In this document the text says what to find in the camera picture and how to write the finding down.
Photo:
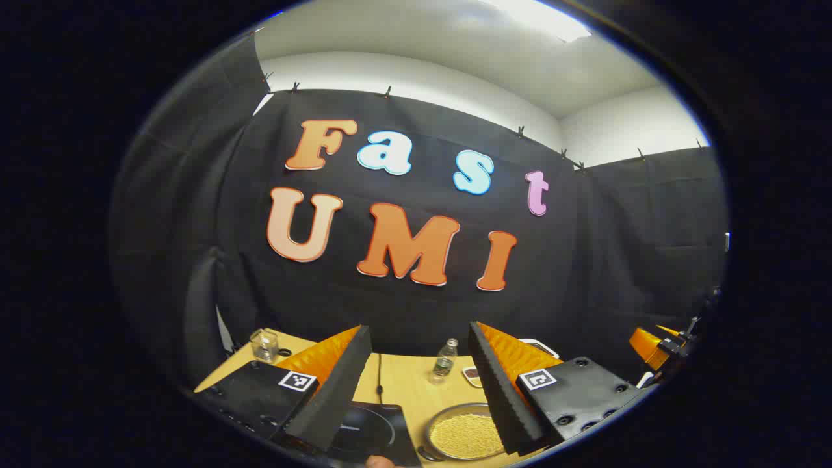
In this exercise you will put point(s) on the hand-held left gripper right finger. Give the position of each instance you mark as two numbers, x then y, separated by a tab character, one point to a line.
500	396

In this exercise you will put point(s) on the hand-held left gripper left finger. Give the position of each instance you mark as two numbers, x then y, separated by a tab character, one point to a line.
338	396

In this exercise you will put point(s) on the white divided dish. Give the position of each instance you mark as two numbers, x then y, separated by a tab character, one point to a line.
470	374

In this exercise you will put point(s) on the black backdrop cloth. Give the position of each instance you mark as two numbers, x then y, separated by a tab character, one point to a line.
572	260

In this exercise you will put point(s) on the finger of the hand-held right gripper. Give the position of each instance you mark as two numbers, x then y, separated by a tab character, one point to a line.
668	330
645	348

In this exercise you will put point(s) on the glass cup with metal frame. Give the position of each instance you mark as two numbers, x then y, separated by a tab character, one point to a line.
264	344

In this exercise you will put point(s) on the black induction cooktop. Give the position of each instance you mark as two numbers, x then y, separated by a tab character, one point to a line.
370	429

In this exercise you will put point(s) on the pile of yellow soybeans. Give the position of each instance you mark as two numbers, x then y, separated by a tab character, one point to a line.
465	437

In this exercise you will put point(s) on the clear plastic water bottle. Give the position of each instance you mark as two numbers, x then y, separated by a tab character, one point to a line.
444	361

